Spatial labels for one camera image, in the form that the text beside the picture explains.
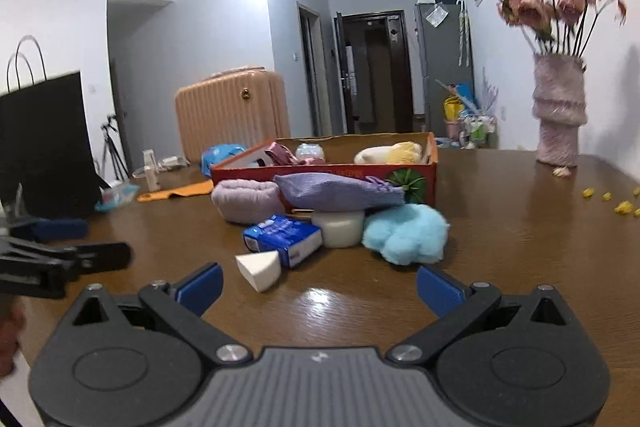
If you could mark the yellow crumbs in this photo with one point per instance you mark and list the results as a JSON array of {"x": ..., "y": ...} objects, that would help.
[{"x": 624, "y": 207}]

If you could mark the white yellow plush toy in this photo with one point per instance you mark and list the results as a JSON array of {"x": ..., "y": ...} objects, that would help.
[{"x": 402, "y": 153}]

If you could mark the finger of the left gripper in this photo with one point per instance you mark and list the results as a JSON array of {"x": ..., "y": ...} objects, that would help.
[
  {"x": 48, "y": 230},
  {"x": 102, "y": 257}
]

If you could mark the pink fuzzy vase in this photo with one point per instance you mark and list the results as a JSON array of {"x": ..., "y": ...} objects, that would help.
[{"x": 560, "y": 107}]

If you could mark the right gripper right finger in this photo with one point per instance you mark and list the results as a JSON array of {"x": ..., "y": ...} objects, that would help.
[{"x": 458, "y": 308}]

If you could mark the cluttered storage rack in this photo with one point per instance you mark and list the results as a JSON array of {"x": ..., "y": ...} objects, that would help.
[{"x": 470, "y": 122}]

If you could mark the purple cloth pouch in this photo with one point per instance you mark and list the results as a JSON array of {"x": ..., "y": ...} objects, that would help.
[{"x": 328, "y": 192}]

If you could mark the fallen flower petal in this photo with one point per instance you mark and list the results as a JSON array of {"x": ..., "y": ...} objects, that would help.
[{"x": 562, "y": 172}]

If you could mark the white round sponge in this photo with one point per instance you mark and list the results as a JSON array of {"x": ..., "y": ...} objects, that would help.
[{"x": 339, "y": 229}]

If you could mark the left hand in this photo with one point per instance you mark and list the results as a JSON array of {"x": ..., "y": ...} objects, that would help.
[{"x": 11, "y": 328}]

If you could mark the pink ribbed suitcase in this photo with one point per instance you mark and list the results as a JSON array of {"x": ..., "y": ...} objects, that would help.
[{"x": 244, "y": 106}]

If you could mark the small clear plastic bag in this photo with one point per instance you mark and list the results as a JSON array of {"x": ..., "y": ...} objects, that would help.
[{"x": 116, "y": 196}]

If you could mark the orange cloth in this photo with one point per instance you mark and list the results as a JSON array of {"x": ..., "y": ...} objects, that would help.
[{"x": 185, "y": 191}]

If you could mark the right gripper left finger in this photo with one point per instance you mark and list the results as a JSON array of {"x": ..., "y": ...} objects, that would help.
[{"x": 177, "y": 309}]

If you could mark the red orange cardboard box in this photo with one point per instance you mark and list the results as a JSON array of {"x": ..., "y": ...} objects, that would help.
[{"x": 419, "y": 180}]

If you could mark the blue tissue packet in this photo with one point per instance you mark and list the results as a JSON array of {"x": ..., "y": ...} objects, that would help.
[{"x": 293, "y": 240}]

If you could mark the white spray bottle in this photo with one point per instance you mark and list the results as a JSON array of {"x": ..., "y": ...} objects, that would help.
[{"x": 151, "y": 171}]

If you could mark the black camera tripod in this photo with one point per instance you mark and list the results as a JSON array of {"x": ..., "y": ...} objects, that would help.
[{"x": 111, "y": 152}]

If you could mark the blue tissue pack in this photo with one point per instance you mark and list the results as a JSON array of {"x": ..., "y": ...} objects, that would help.
[{"x": 217, "y": 154}]

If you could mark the pink satin scrunchie bow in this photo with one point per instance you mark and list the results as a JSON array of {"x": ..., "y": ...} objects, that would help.
[{"x": 281, "y": 155}]

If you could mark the dark grey refrigerator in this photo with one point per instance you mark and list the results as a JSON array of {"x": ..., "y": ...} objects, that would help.
[{"x": 445, "y": 55}]

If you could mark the light blue plush toy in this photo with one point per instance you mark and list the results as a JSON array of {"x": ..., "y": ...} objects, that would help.
[{"x": 411, "y": 234}]

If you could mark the white wedge makeup sponge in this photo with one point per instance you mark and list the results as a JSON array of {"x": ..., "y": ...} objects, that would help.
[{"x": 261, "y": 270}]

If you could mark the white green mesh ball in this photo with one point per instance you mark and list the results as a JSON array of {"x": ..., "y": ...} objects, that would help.
[{"x": 310, "y": 153}]

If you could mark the black paper bag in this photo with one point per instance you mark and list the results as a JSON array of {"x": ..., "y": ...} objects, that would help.
[{"x": 47, "y": 167}]

